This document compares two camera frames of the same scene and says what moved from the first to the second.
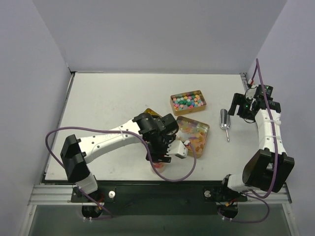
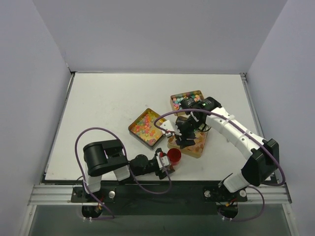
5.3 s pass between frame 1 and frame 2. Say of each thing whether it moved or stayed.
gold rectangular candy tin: stayed
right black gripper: moved
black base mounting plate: stayed
